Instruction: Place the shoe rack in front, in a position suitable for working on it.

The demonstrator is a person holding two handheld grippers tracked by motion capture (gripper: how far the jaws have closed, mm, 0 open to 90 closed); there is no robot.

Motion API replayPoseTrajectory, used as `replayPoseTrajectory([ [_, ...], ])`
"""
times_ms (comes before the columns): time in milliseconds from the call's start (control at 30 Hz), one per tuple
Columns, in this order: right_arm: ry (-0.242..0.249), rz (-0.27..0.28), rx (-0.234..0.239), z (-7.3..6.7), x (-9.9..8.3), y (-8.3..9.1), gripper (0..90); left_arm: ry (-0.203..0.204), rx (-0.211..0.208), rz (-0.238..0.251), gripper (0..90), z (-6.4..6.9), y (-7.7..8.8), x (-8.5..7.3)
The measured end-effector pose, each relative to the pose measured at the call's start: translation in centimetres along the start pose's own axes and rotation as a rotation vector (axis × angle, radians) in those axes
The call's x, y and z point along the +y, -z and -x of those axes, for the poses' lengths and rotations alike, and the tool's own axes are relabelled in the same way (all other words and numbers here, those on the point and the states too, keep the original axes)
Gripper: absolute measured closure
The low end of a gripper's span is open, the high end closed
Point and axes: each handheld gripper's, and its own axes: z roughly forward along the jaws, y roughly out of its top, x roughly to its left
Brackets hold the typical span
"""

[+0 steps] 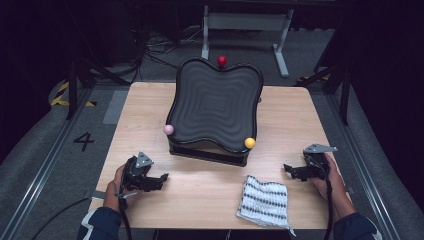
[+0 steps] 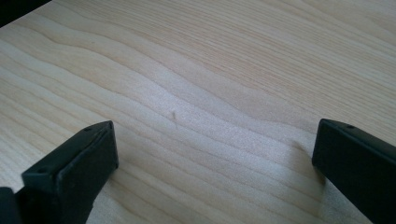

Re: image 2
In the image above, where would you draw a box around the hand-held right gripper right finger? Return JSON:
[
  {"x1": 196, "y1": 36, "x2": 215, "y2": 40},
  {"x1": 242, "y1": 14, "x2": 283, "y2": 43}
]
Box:
[{"x1": 311, "y1": 118, "x2": 396, "y2": 224}]

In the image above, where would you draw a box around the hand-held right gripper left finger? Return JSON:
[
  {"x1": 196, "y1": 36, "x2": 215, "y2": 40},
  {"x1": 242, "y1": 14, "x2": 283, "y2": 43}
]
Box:
[{"x1": 15, "y1": 120, "x2": 120, "y2": 224}]

